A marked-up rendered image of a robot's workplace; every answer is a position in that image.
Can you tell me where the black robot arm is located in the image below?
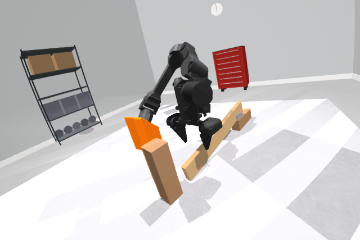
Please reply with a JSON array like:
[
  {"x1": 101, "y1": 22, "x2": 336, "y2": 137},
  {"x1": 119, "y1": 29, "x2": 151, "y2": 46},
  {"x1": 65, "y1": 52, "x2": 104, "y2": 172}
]
[{"x1": 138, "y1": 42, "x2": 213, "y2": 123}]

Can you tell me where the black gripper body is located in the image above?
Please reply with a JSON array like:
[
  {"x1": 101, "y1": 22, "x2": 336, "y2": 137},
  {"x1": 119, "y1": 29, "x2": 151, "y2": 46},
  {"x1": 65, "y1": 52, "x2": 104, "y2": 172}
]
[{"x1": 166, "y1": 103, "x2": 223, "y2": 136}]

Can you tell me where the long wooden rail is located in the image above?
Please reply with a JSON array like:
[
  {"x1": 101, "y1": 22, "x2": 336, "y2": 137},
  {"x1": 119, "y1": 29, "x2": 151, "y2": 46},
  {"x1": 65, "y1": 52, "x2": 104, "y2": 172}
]
[{"x1": 181, "y1": 101, "x2": 243, "y2": 181}]

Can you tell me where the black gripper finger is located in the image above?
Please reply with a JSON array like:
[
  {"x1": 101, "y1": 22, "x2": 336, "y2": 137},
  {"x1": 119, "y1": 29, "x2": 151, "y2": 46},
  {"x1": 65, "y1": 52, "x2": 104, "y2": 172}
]
[
  {"x1": 200, "y1": 134, "x2": 212, "y2": 150},
  {"x1": 170, "y1": 124, "x2": 187, "y2": 143}
]

